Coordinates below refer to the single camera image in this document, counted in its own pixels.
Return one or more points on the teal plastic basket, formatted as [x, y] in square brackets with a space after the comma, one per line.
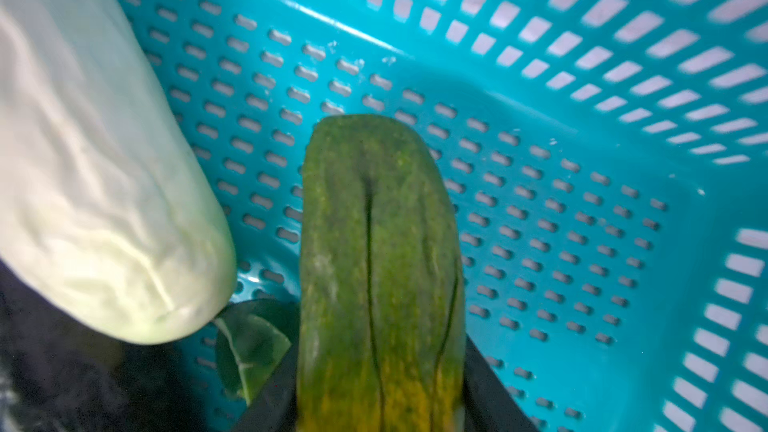
[607, 161]

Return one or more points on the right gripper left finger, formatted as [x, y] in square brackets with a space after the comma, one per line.
[275, 408]

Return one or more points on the green toy vegetable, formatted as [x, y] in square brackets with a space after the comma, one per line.
[382, 339]

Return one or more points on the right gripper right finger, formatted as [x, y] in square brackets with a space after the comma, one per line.
[488, 406]

